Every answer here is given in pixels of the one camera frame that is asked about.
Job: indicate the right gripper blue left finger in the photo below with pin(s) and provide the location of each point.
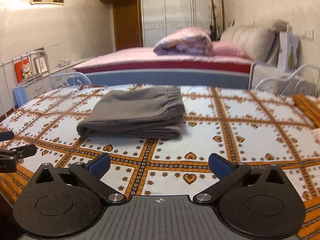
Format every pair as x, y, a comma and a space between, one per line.
89, 176

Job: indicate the low white dresser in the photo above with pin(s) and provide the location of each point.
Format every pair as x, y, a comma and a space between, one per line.
59, 77

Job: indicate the white gift bag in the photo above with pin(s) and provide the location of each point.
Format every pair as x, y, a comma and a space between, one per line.
288, 53

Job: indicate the white orange patterned bedsheet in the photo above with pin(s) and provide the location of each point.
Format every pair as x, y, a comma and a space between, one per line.
258, 128

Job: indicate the grey pants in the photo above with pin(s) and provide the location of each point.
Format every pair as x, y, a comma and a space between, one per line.
154, 112

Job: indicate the beige tufted headboard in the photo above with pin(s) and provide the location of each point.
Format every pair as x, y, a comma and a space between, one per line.
259, 41

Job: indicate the white wardrobe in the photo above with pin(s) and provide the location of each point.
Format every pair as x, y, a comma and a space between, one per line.
161, 18

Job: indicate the framed picture on dresser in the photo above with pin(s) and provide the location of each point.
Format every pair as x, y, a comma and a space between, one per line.
40, 64

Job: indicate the dried branch decoration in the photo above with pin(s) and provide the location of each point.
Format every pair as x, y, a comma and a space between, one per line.
214, 26

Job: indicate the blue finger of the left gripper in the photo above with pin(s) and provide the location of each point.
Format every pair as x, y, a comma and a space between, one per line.
7, 135
24, 151

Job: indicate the folded pink floral quilt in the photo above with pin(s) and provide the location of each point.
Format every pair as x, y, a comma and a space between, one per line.
188, 41

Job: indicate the pink pillow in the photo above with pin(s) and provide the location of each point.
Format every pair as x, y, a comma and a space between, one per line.
219, 48

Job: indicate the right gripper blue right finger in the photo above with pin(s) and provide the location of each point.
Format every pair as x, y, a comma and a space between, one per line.
229, 175

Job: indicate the red cat picture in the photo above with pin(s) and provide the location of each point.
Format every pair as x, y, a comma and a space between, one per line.
23, 70

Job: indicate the white metal bed frame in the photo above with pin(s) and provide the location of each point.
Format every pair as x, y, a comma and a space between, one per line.
9, 81

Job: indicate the pink mattress large bed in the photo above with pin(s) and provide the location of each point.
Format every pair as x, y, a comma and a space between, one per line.
145, 58

